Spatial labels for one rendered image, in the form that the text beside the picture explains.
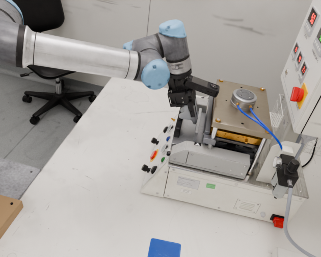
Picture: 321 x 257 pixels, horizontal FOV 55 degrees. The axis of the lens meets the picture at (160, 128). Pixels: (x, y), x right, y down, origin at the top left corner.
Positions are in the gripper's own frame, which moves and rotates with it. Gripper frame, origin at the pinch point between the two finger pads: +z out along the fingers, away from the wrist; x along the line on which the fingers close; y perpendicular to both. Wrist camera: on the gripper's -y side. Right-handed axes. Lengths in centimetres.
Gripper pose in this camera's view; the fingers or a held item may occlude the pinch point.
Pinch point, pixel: (196, 120)
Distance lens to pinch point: 109.5
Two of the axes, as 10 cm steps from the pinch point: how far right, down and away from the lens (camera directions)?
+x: -1.9, 6.0, -7.8
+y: -9.6, 0.6, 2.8
